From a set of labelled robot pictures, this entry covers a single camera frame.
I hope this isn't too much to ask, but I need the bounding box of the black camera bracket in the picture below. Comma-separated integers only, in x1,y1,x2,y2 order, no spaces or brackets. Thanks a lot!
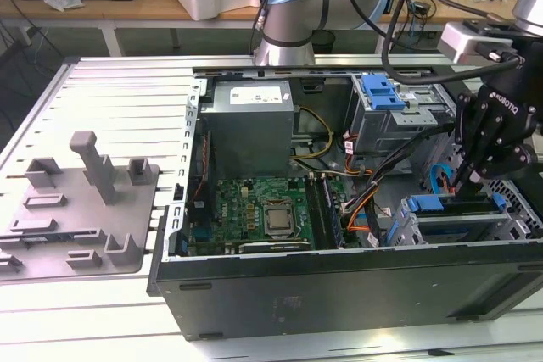
462,18,515,40

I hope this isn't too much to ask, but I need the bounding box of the black RAM slot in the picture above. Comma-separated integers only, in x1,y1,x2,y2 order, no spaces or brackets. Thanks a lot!
306,175,326,250
313,175,333,250

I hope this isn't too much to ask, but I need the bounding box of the blue RAM stick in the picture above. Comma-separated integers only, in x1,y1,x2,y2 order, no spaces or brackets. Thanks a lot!
322,175,345,250

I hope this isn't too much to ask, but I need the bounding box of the blue plastic latch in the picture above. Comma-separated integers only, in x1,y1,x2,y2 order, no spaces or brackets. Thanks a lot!
361,75,411,114

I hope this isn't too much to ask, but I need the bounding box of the black camera cable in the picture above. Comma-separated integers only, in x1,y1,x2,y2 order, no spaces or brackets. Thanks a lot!
345,0,525,86

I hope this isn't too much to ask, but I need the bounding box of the grey parts rack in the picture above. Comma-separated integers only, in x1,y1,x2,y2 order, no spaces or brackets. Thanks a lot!
0,130,161,282

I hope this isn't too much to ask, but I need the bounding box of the yellow black wire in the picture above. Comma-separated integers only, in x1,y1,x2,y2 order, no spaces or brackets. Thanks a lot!
291,106,335,168

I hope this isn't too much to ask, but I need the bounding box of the metal disk bay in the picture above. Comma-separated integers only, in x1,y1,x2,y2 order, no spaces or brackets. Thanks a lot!
383,192,531,248

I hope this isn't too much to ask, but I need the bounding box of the crumpled white cloth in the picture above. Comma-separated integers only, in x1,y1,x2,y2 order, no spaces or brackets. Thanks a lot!
43,0,85,13

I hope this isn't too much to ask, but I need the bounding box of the black cable bundle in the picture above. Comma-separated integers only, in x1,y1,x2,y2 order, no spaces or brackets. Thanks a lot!
341,124,457,217

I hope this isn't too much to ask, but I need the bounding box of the CPU socket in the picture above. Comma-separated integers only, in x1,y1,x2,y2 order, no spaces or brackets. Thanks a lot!
260,199,303,241

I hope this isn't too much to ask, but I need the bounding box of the hard disk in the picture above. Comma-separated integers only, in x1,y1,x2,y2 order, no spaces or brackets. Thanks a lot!
384,192,505,247

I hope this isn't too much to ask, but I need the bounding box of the grey power supply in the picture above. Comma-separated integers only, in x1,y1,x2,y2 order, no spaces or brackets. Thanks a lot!
199,81,297,179

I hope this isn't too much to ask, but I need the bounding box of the black PC case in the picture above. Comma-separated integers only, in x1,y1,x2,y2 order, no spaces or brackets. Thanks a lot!
146,65,543,342

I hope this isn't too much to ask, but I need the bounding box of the red orange power wire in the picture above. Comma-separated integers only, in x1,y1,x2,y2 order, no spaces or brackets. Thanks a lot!
443,165,459,194

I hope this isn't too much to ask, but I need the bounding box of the black graphics card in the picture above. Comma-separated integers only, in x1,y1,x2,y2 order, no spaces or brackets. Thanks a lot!
239,239,313,255

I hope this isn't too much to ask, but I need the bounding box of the orange yellow wire bundle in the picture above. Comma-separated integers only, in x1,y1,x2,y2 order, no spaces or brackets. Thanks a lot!
345,187,378,235

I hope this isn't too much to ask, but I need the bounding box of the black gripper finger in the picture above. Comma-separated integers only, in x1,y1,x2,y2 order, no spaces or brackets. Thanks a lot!
468,141,535,184
451,92,480,192

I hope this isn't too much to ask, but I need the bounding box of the metal drive cage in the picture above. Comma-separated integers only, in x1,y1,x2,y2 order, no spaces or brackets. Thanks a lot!
348,73,459,176

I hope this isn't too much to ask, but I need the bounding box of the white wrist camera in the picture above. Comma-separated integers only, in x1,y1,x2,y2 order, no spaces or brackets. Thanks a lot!
436,22,517,65

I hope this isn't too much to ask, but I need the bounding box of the blue SATA wire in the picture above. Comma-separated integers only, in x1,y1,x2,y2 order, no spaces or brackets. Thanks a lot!
355,164,453,231

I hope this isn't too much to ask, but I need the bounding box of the silver CPU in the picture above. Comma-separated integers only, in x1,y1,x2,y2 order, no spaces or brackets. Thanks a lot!
266,209,294,232

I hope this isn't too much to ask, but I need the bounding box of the green motherboard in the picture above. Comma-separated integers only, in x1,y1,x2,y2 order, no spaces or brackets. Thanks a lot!
188,175,347,255

